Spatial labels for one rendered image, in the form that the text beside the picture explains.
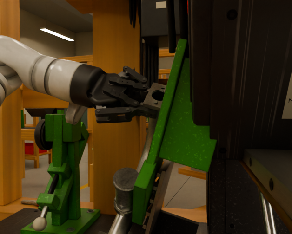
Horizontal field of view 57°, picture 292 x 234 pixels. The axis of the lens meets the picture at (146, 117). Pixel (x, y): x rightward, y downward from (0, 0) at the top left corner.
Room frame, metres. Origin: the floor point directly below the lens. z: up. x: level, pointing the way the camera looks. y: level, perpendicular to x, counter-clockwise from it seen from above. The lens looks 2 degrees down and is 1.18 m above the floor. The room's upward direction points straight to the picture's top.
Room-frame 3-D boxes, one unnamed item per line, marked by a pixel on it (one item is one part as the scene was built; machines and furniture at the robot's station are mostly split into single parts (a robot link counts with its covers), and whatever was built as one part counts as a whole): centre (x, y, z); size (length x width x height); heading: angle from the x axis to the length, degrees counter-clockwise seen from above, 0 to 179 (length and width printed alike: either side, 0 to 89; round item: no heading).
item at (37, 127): (0.66, 0.25, 1.12); 0.07 x 0.03 x 0.08; 168
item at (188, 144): (0.40, -0.06, 1.17); 0.13 x 0.12 x 0.20; 78
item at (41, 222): (0.56, 0.22, 0.96); 0.06 x 0.03 x 0.06; 168
